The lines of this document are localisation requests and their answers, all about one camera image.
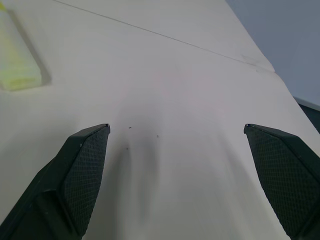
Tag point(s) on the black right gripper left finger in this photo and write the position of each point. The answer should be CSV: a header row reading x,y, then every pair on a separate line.
x,y
75,180

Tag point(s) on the yellow sponge block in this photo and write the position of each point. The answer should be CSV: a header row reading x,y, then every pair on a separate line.
x,y
15,51

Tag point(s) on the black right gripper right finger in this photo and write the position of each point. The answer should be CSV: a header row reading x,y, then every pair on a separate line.
x,y
287,180

